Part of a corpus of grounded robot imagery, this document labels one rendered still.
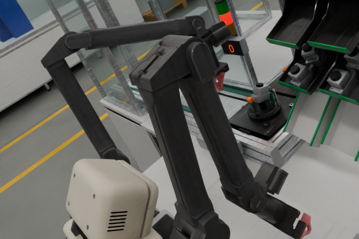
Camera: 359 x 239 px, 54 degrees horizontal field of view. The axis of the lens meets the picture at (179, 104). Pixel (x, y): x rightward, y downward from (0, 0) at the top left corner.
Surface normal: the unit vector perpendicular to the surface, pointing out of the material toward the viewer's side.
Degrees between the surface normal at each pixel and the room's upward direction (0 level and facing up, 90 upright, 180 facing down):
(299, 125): 45
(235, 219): 0
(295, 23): 25
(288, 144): 90
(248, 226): 0
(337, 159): 0
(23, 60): 90
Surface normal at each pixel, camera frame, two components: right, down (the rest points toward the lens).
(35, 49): 0.58, 0.20
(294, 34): -0.68, -0.51
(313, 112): -0.84, -0.19
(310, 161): -0.37, -0.80
